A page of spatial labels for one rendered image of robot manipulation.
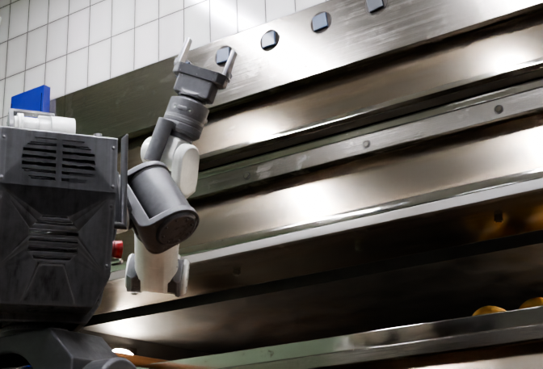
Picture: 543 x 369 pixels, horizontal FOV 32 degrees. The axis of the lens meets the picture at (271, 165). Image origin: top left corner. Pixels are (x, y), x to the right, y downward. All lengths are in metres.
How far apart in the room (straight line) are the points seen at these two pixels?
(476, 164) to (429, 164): 0.13
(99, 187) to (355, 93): 1.04
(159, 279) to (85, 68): 1.34
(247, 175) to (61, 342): 1.13
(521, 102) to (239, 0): 0.96
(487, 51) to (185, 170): 0.82
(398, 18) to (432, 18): 0.10
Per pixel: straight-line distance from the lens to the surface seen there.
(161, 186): 1.78
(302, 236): 2.25
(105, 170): 1.61
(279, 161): 2.53
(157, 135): 1.98
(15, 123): 1.82
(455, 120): 2.32
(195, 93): 2.03
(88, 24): 3.23
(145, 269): 1.93
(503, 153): 2.25
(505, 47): 2.34
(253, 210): 2.55
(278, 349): 2.42
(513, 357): 2.17
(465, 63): 2.36
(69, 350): 1.56
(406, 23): 2.48
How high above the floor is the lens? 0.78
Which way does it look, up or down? 20 degrees up
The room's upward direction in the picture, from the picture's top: 2 degrees counter-clockwise
